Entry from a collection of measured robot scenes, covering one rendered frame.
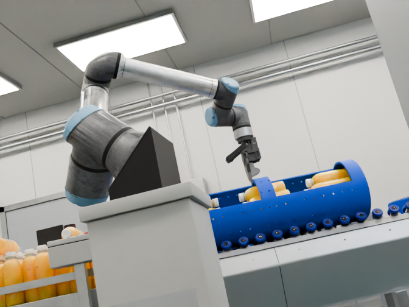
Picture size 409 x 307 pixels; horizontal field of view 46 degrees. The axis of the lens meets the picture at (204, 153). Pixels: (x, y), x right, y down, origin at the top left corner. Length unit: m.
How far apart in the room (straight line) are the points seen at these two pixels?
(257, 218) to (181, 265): 0.85
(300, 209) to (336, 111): 3.73
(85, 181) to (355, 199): 1.17
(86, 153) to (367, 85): 4.70
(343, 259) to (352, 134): 3.67
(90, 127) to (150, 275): 0.49
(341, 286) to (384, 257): 0.22
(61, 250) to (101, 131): 0.60
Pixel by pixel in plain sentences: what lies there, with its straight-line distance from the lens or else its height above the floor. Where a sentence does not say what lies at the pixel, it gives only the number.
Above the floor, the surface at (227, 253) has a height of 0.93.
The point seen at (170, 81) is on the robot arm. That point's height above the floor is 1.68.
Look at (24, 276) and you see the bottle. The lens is 2.14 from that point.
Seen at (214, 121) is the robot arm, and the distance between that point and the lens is 2.18.
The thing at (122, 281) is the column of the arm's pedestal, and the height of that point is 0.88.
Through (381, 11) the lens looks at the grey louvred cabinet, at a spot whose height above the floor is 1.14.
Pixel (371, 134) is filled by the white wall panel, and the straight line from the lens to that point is 5.72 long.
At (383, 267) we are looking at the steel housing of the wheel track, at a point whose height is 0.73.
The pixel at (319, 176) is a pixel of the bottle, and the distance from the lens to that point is 2.25.
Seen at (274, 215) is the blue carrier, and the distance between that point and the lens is 2.08.
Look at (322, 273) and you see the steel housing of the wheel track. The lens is 2.11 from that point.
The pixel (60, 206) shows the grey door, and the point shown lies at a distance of 6.14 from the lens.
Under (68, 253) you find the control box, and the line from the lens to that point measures 1.89.
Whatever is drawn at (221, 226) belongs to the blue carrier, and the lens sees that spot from 2.05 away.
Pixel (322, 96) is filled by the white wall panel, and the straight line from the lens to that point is 5.80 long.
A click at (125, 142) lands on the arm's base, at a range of 1.42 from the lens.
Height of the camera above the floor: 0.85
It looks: 14 degrees up
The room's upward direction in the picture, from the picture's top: 12 degrees counter-clockwise
